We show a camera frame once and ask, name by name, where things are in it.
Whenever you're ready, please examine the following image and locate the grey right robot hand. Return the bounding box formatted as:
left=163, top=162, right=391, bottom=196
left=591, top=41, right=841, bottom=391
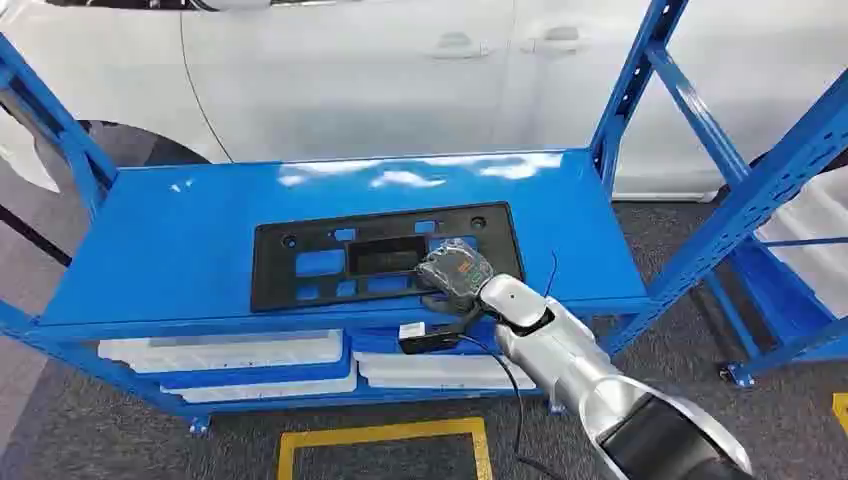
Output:
left=415, top=238, right=497, bottom=317

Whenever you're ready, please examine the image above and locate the black plastic plate frame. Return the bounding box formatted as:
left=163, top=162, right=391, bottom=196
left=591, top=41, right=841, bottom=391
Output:
left=249, top=201, right=527, bottom=315

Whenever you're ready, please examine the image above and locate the white plastic panel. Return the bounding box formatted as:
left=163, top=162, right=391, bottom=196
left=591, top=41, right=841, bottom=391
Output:
left=97, top=329, right=346, bottom=376
left=352, top=350, right=537, bottom=391
left=161, top=369, right=360, bottom=405

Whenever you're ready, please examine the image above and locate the yellow floor tape rectangle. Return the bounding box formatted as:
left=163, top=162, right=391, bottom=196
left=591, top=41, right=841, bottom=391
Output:
left=276, top=416, right=496, bottom=480

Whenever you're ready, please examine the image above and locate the white car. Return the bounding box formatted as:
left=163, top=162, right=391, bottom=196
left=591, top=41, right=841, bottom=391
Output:
left=0, top=0, right=848, bottom=204

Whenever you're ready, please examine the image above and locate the blue steel shelf rack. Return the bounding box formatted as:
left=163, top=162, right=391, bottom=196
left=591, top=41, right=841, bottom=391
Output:
left=0, top=0, right=848, bottom=437
left=702, top=237, right=848, bottom=390

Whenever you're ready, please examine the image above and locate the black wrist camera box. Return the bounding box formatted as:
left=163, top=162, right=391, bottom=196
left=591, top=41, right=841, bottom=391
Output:
left=398, top=321, right=466, bottom=356

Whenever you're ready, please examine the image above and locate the thin black wire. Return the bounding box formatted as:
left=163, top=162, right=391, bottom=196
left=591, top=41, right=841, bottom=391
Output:
left=542, top=249, right=560, bottom=300

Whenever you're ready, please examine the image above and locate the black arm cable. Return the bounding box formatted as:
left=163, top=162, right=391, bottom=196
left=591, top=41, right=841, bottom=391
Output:
left=455, top=334, right=566, bottom=480

